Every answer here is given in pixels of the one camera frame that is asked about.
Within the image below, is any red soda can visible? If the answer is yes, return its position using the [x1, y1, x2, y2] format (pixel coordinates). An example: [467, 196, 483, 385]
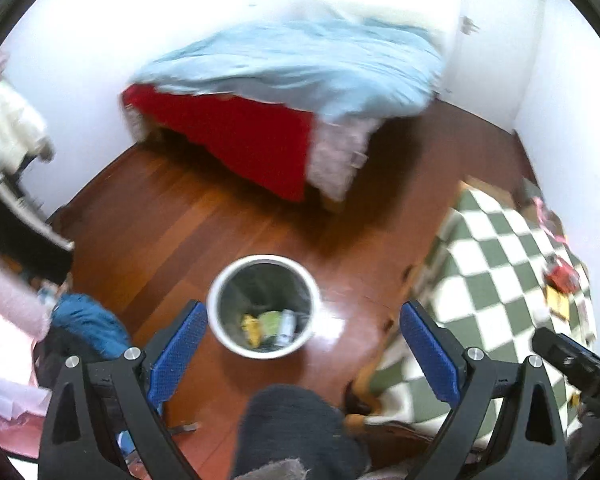
[544, 256, 580, 295]

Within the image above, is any yellow fruit peel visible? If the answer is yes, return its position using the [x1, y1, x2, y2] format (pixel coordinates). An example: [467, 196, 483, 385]
[242, 314, 263, 349]

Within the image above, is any green white box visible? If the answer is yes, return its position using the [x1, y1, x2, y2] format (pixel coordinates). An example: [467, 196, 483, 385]
[258, 310, 282, 348]

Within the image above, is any white blue long box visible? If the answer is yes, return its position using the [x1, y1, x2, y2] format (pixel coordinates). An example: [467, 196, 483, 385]
[274, 310, 297, 348]

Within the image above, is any yellow small box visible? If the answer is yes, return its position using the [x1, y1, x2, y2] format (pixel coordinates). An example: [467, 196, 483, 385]
[545, 285, 570, 321]

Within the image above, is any white round trash bin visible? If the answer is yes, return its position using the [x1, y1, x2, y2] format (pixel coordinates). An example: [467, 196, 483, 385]
[207, 255, 323, 361]

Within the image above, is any blue jacket pile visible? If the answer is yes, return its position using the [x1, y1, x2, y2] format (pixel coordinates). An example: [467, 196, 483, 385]
[33, 294, 131, 389]

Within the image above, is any pink knitted garment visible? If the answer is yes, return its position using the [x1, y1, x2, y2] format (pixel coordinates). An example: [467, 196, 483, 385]
[0, 266, 50, 341]

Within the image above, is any green white checkered tablecloth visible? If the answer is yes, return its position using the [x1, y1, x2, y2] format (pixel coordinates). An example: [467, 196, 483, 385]
[364, 185, 597, 438]

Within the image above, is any pink plush toy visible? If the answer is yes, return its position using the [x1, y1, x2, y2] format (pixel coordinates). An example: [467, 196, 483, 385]
[532, 197, 567, 244]

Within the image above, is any black fuzzy trouser leg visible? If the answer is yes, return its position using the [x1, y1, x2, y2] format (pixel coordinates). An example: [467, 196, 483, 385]
[232, 385, 370, 479]

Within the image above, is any red bed sheet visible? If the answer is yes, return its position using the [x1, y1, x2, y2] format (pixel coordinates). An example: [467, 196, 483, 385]
[122, 84, 313, 203]

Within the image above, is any white door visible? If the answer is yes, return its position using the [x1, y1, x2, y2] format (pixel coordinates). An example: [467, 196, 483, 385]
[440, 0, 544, 132]

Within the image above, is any patterned mattress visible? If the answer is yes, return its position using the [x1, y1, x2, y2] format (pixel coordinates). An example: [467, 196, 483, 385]
[306, 118, 382, 203]

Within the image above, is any light blue duvet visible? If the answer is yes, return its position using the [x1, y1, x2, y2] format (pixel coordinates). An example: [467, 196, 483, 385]
[130, 15, 444, 124]

